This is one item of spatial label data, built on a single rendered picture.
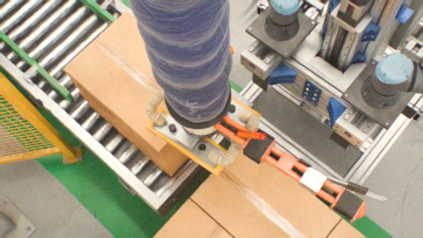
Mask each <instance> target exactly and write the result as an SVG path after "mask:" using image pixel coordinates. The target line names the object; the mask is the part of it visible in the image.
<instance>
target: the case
mask: <svg viewBox="0 0 423 238"><path fill-rule="evenodd" d="M64 70H65V72H66V73H67V74H68V76H69V78H70V79H71V80H72V82H73V84H75V86H76V87H77V88H78V90H79V92H80V93H81V94H82V96H83V98H84V99H85V100H86V101H87V102H88V104H89V105H90V106H91V107H92V108H93V109H94V110H95V111H96V112H98V113H99V114H100V115H101V116H102V117H104V119H105V120H106V121H107V122H108V123H111V124H112V125H113V126H114V127H115V128H116V129H117V130H118V131H119V132H120V133H121V134H123V135H124V136H125V137H126V138H127V139H129V140H130V142H131V143H132V144H134V145H135V146H136V147H137V148H138V149H140V150H141V151H142V152H143V154H144V155H146V156H148V158H150V160H152V161H153V162H154V163H155V164H157V166H159V167H160V168H161V169H162V170H163V171H164V172H166V174H168V175H169V176H171V177H173V175H174V174H175V173H176V172H177V171H178V170H179V169H180V168H181V167H182V166H183V165H184V163H185V162H186V161H187V160H188V159H189V157H188V156H186V155H185V154H183V153H182V152H181V151H180V150H178V149H176V148H175V147H173V146H172V145H171V144H169V143H167V142H166V141H165V140H163V139H162V138H160V137H159V136H158V135H155V134H154V133H153V132H151V131H149V129H147V128H146V127H145V126H146V124H147V123H148V122H149V121H150V119H149V117H148V116H147V113H146V110H147V109H146V107H147V104H148V103H149V101H150V99H151V97H153V96H154V94H155V93H157V91H160V90H164V89H163V88H162V87H160V86H159V84H158V82H157V81H156V80H155V78H154V76H153V73H152V70H151V63H150V61H149V58H148V56H147V52H146V50H145V46H144V41H143V40H142V38H141V35H140V33H139V30H138V28H137V19H136V18H135V17H134V16H132V15H131V14H130V13H129V12H128V11H125V12H124V14H123V15H122V16H120V17H119V18H118V19H116V20H115V21H114V22H113V23H112V25H111V26H110V27H108V28H107V29H106V30H105V31H104V32H103V33H102V34H101V35H100V36H99V37H97V38H96V39H95V40H94V41H93V42H92V43H91V44H90V45H88V46H87V47H86V48H85V49H84V50H83V51H82V52H81V53H80V54H79V55H78V56H77V57H76V58H75V59H73V61H72V62H71V63H69V64H68V65H67V66H66V67H65V68H64Z"/></svg>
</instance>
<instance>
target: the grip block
mask: <svg viewBox="0 0 423 238"><path fill-rule="evenodd" d="M253 132H256V133H264V134H266V139H253V138H247V140H246V141H245V143H244V144H243V155H244V156H246V157H248V158H249V159H251V160H253V161H254V162H256V163H258V164H259V163H262V164H263V162H264V161H265V160H264V159H265V157H266V156H267V155H269V154H270V152H271V149H272V148H273V146H275V144H276V140H275V137H273V136H271V135H269V134H267V133H266V132H264V131H263V130H262V129H261V128H258V129H257V128H255V129H254V131H253Z"/></svg>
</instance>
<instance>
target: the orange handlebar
mask: <svg viewBox="0 0 423 238"><path fill-rule="evenodd" d="M230 50H231V53H232V55H233V54H234V51H233V47H232V46H231V45H230ZM223 121H224V122H226V123H228V124H230V125H231V126H232V127H234V128H236V129H238V131H242V132H252V131H250V130H249V129H247V128H246V127H244V126H242V125H241V124H240V123H238V122H236V121H234V120H232V119H231V118H230V117H229V116H227V115H226V116H224V117H223ZM214 128H216V129H217V130H219V131H220V132H221V133H223V134H225V135H226V136H228V137H230V138H231V139H233V140H235V142H237V143H239V144H240V145H242V146H243V144H244V143H245V141H246V140H244V139H243V138H241V137H239V136H238V135H236V134H234V133H233V132H231V131H229V129H227V128H226V127H224V126H222V125H221V124H219V123H218V124H216V125H215V126H214ZM271 151H272V152H274V154H276V155H277V156H279V157H280V159H279V160H278V161H277V160H275V159H274V158H272V157H270V156H268V155H267V156H266V157H265V159H264V160H265V161H267V162H268V163H269V164H271V165H273V166H274V167H275V169H277V170H279V171H280V172H281V173H283V174H285V175H289V177H291V178H292V179H293V180H296V181H297V182H299V181H300V180H301V178H302V176H300V175H299V174H297V173H296V172H293V171H292V170H291V169H292V168H293V166H294V167H297V168H298V169H299V170H301V171H303V172H305V171H306V170H307V169H308V167H306V166H305V165H304V164H303V163H301V162H299V161H298V160H297V159H296V158H295V157H292V156H291V155H290V154H288V152H286V151H285V152H284V151H282V150H280V149H278V148H277V147H276V146H273V148H272V149H271ZM324 185H325V186H326V187H328V188H330V190H332V191H334V192H335V193H337V194H339V192H340V191H341V188H340V187H339V186H337V185H335V184H334V183H332V182H330V181H329V180H326V181H325V182H324ZM317 195H319V196H321V197H322V198H324V199H325V200H327V201H328V202H329V203H331V204H333V203H334V200H335V199H336V198H334V197H333V196H331V195H329V194H327V193H326V192H324V191H323V190H321V189H320V190H319V191H318V193H317ZM364 214H365V205H364V206H363V207H362V209H361V210H360V212H359V214H358V216H357V217H356V218H362V217H363V216H364Z"/></svg>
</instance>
